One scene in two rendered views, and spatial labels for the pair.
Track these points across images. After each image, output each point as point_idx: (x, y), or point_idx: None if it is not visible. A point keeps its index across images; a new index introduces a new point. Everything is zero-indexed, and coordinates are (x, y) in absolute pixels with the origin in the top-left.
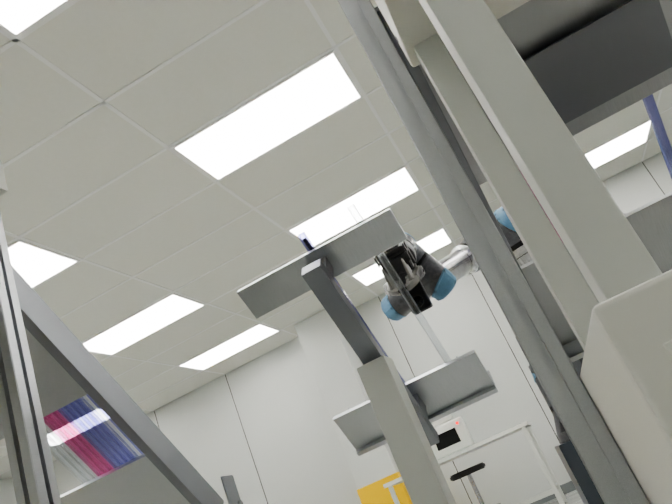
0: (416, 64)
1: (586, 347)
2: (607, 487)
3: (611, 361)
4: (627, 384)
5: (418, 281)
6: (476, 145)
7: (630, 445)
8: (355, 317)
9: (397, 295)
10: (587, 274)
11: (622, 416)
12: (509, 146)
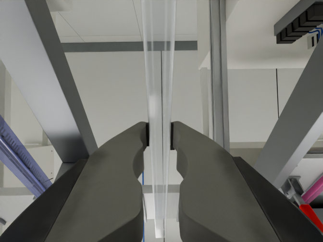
0: None
1: (203, 59)
2: None
3: (199, 62)
4: (198, 60)
5: (220, 146)
6: None
7: (208, 32)
8: (81, 101)
9: (130, 127)
10: (200, 72)
11: (204, 46)
12: (201, 89)
